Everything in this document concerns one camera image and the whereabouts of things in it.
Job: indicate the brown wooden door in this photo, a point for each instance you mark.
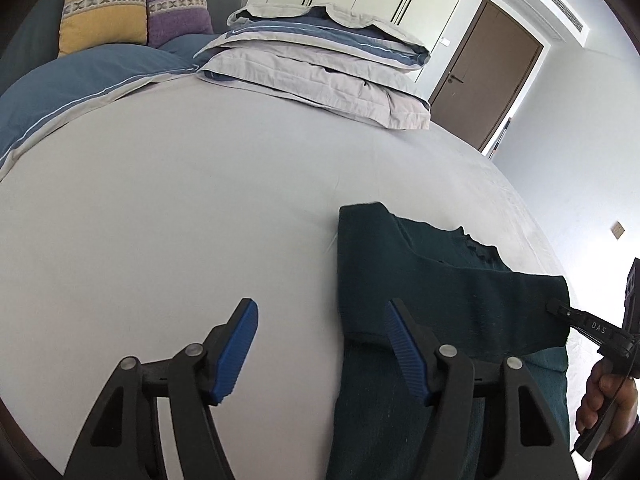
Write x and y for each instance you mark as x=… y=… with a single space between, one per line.
x=487 y=75

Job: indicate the dark green knit sweater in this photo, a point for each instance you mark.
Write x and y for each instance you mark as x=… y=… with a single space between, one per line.
x=450 y=285

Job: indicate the person's right hand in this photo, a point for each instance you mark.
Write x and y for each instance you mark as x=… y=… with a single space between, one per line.
x=595 y=395

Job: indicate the yellow cushion with patterned band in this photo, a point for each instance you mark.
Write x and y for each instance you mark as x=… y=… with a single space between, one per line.
x=102 y=10

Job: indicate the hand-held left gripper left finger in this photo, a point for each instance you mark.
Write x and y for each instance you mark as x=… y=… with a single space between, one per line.
x=238 y=345

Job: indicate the thin stick beside door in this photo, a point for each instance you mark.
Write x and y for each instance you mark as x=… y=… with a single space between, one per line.
x=502 y=135

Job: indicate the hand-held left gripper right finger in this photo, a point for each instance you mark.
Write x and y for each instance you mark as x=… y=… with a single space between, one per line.
x=405 y=351

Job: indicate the purple cushion with patterned band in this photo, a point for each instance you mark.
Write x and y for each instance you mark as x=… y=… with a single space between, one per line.
x=177 y=10

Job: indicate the grey-blue sofa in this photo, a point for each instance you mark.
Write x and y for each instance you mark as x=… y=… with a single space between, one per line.
x=30 y=25

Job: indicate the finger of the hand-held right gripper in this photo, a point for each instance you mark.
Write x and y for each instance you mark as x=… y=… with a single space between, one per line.
x=595 y=327

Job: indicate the beige wall socket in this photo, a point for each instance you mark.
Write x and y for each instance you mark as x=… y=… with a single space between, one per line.
x=618 y=230

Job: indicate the blue duvet with grey border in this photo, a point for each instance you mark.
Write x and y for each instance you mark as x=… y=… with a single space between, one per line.
x=75 y=90

